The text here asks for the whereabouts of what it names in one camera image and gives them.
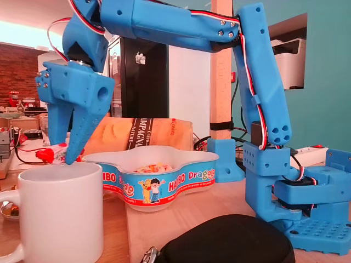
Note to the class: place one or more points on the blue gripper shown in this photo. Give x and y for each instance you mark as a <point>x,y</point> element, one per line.
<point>78,86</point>

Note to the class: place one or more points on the fruit candy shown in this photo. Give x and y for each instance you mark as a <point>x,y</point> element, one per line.
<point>56,154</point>

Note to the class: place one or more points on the blue 3D-printed robot arm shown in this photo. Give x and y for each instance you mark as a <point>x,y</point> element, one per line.
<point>260,82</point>

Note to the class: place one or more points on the wine glass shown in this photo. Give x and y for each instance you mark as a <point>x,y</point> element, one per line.
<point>45,131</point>

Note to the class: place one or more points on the glass door cooler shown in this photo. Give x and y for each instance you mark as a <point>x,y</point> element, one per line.
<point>115,82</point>

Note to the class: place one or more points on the red kitchen appliance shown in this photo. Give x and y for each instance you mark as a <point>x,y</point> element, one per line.
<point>13,98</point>

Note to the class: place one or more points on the grey metal device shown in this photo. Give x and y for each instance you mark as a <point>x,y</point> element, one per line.
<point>4,142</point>

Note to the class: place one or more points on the black refrigerator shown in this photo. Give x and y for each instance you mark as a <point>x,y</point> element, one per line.
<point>148,90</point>

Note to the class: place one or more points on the white ceramic mug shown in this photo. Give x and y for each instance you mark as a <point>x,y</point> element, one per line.
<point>60,213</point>

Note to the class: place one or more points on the beige Casino chips bag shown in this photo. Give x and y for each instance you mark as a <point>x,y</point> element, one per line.
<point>161,131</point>

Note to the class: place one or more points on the fridge magnet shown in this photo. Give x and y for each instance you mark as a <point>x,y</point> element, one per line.
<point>140,58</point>

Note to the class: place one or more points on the clear Haribo Dragolo tub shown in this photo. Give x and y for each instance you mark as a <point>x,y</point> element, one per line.
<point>178,183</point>

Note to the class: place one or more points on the silver carabiner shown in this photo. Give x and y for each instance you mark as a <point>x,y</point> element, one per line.
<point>150,254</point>

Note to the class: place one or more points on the black zip case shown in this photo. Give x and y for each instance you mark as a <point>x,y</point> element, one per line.
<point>227,241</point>

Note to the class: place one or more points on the white printer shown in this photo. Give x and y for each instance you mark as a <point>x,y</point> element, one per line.
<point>290,63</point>

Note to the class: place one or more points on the white power strip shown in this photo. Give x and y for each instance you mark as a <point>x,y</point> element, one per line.
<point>310,156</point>

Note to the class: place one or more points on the wooden post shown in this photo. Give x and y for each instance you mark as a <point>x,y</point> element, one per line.
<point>221,82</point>

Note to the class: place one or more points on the blue post mount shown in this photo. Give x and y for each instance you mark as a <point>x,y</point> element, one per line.
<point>225,161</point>

